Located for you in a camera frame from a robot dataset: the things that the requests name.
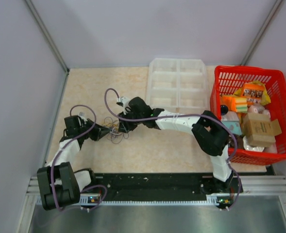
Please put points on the orange sponge pack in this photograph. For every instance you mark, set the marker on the orange sponge pack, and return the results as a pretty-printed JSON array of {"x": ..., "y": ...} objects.
[{"x": 235, "y": 103}]

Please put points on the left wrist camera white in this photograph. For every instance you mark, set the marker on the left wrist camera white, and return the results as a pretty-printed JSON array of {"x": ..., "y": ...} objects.
[{"x": 82, "y": 116}]

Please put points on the left corner aluminium post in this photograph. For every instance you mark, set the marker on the left corner aluminium post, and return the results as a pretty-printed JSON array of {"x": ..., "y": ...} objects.
[{"x": 46, "y": 35}]

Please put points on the orange snack package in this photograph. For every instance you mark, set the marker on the orange snack package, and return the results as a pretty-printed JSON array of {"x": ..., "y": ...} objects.
[{"x": 252, "y": 92}]

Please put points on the brown cardboard box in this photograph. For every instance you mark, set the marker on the brown cardboard box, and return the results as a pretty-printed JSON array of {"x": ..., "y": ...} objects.
[{"x": 259, "y": 130}]

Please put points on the white cable duct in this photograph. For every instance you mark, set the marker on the white cable duct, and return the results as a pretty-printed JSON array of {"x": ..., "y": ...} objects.
[{"x": 210, "y": 201}]

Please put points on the corner aluminium post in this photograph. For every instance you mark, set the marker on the corner aluminium post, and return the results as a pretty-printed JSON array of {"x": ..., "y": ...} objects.
[
  {"x": 46, "y": 35},
  {"x": 262, "y": 30}
]

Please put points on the clear plastic compartment tray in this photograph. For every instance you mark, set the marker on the clear plastic compartment tray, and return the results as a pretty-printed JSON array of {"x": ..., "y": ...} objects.
[{"x": 178, "y": 85}]

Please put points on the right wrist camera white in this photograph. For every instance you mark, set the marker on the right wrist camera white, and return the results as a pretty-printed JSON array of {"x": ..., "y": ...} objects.
[{"x": 124, "y": 102}]

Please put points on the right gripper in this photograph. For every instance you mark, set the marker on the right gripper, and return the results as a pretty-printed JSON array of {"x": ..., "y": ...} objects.
[{"x": 125, "y": 127}]

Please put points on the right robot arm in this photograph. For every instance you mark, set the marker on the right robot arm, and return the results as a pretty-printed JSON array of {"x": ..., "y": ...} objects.
[{"x": 209, "y": 132}]

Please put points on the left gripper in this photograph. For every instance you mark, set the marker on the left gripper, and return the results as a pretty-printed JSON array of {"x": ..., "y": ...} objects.
[{"x": 99, "y": 131}]

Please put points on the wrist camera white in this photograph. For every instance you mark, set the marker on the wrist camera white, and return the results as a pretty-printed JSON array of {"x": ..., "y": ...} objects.
[
  {"x": 124, "y": 102},
  {"x": 82, "y": 116}
]

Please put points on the red plastic basket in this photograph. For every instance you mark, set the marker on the red plastic basket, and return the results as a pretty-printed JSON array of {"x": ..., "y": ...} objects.
[{"x": 228, "y": 80}]

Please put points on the yellow snack bag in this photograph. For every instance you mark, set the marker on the yellow snack bag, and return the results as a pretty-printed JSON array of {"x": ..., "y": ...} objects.
[{"x": 265, "y": 98}]

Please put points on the black round ball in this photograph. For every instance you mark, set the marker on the black round ball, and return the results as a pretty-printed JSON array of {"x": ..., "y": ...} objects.
[{"x": 224, "y": 109}]

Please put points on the right corner aluminium post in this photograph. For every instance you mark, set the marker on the right corner aluminium post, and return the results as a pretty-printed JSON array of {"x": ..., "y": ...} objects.
[{"x": 262, "y": 30}]

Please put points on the teal small box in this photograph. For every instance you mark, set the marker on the teal small box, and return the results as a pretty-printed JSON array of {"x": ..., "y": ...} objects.
[{"x": 233, "y": 126}]

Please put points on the pink wrapped roll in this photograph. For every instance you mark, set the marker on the pink wrapped roll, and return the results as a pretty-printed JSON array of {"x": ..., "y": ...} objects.
[{"x": 259, "y": 109}]

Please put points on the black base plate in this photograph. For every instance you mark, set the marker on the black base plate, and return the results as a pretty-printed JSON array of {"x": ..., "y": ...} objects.
[{"x": 164, "y": 186}]

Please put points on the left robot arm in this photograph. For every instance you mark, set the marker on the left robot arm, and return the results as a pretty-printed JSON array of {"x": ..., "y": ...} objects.
[{"x": 59, "y": 185}]

